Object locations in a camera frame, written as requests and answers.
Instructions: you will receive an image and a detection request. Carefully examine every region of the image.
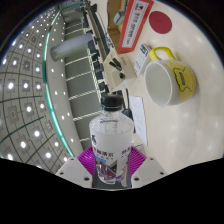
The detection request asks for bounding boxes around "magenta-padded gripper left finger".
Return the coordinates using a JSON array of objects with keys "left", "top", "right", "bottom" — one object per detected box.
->
[{"left": 54, "top": 146, "right": 98, "bottom": 188}]

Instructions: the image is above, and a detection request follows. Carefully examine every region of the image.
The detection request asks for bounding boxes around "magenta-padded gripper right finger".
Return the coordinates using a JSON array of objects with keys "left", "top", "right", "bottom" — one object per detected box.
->
[{"left": 124, "top": 145, "right": 167, "bottom": 188}]

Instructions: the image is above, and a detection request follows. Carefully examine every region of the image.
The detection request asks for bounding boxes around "clear black-capped water bottle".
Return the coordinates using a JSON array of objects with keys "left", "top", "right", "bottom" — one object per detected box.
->
[{"left": 88, "top": 94, "right": 135, "bottom": 185}]

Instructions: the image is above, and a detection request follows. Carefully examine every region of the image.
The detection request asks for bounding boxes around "white and yellow mug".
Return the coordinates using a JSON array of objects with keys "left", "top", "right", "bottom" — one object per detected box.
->
[{"left": 143, "top": 46, "right": 197, "bottom": 108}]

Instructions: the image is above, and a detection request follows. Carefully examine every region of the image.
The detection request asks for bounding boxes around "group of ceiling lights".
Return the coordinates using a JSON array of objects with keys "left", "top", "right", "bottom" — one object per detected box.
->
[{"left": 0, "top": 6, "right": 78, "bottom": 161}]

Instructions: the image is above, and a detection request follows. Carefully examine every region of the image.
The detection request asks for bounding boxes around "row of black office chairs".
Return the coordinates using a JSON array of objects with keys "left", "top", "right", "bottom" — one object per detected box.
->
[{"left": 83, "top": 3, "right": 112, "bottom": 101}]

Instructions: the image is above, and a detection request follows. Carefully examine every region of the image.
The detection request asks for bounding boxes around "small black tool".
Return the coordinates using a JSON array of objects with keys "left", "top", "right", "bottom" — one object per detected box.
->
[{"left": 109, "top": 57, "right": 126, "bottom": 80}]

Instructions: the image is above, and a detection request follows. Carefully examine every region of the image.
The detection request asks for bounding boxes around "white remote control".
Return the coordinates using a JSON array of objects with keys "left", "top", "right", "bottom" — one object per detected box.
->
[{"left": 133, "top": 43, "right": 152, "bottom": 76}]

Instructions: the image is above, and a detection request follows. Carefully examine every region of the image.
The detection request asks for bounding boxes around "red-fronted open cardboard box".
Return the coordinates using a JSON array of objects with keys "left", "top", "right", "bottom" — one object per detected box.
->
[{"left": 107, "top": 0, "right": 155, "bottom": 54}]

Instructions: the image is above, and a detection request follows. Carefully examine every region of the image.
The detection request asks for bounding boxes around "flat round red coaster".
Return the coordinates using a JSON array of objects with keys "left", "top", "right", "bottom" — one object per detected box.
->
[{"left": 148, "top": 10, "right": 173, "bottom": 35}]

